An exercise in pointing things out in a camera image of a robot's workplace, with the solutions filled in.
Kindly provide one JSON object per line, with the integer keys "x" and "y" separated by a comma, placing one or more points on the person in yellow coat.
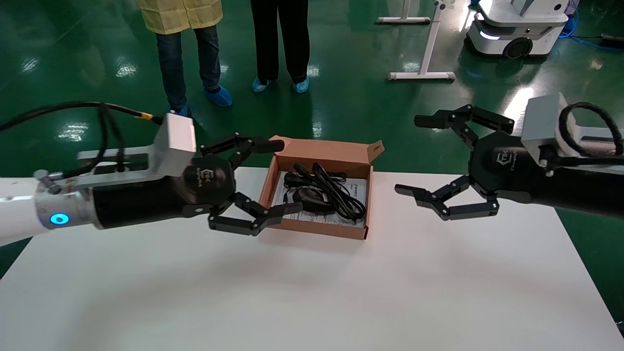
{"x": 175, "y": 53}

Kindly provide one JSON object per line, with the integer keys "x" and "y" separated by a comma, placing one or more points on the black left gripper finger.
{"x": 253, "y": 222}
{"x": 265, "y": 146}

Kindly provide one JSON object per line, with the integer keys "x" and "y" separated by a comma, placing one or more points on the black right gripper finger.
{"x": 460, "y": 210}
{"x": 434, "y": 119}

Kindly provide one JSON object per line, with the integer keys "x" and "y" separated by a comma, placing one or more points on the black power adapter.
{"x": 613, "y": 40}

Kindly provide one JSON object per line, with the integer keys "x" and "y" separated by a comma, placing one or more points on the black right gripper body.
{"x": 502, "y": 163}

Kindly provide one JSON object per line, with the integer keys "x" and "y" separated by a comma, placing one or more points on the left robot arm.
{"x": 131, "y": 202}

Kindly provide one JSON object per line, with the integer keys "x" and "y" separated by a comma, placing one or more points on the printed white paper sheet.
{"x": 358, "y": 192}

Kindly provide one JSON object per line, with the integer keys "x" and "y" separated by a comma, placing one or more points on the person in black trousers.
{"x": 280, "y": 39}

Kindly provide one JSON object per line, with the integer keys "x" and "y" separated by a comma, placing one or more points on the white desk leg frame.
{"x": 429, "y": 48}
{"x": 404, "y": 20}

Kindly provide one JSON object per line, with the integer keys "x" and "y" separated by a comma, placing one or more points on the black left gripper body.
{"x": 209, "y": 183}

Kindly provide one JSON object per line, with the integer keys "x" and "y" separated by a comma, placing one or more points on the brown cardboard box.
{"x": 331, "y": 153}

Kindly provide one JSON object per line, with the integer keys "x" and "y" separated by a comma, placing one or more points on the white wheeled mobile robot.
{"x": 507, "y": 24}

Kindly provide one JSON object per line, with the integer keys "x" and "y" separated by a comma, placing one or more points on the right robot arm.
{"x": 580, "y": 187}

